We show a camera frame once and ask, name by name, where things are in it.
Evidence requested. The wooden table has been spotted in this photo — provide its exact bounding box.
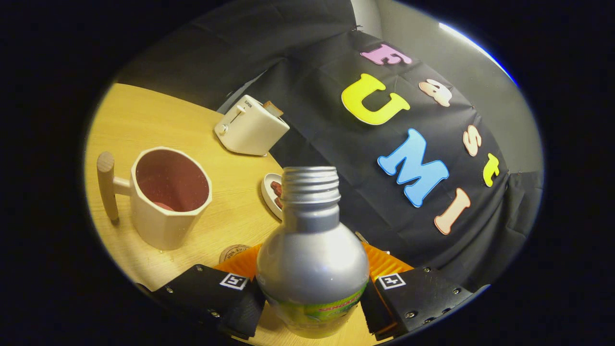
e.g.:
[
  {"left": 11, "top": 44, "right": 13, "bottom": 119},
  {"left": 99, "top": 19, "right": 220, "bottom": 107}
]
[{"left": 84, "top": 83, "right": 385, "bottom": 346}]

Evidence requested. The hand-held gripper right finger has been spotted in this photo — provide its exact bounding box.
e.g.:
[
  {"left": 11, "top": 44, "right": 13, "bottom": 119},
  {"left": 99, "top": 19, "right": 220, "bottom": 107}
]
[{"left": 360, "top": 242, "right": 488, "bottom": 342}]

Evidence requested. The cream cup with wooden handle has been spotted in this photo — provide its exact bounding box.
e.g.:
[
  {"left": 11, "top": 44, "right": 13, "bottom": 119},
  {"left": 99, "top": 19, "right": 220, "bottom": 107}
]
[{"left": 96, "top": 147, "right": 213, "bottom": 251}]

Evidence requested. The black backdrop cloth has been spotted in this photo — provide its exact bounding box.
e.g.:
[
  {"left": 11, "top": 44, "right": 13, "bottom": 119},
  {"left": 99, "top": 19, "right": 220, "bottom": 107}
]
[{"left": 118, "top": 0, "right": 543, "bottom": 294}]

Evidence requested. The silver bottle with green label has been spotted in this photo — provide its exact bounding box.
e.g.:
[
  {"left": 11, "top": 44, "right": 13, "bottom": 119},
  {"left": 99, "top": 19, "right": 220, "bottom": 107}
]
[{"left": 256, "top": 166, "right": 370, "bottom": 339}]

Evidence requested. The white plate with red slices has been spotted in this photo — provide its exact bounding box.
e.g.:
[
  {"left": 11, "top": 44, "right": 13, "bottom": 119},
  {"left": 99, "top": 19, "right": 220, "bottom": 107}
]
[{"left": 261, "top": 173, "right": 285, "bottom": 222}]

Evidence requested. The round cork coaster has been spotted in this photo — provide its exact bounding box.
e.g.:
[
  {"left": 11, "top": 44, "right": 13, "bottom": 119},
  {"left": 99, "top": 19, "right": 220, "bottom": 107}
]
[{"left": 219, "top": 244, "right": 251, "bottom": 264}]

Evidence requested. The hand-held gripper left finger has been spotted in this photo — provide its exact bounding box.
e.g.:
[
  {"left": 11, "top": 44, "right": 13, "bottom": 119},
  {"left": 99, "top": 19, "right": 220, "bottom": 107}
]
[{"left": 139, "top": 243, "right": 267, "bottom": 341}]

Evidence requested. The cream toaster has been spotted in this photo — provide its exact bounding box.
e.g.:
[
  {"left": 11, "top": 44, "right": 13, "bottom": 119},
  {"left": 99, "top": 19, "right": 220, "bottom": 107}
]
[{"left": 214, "top": 95, "right": 290, "bottom": 157}]

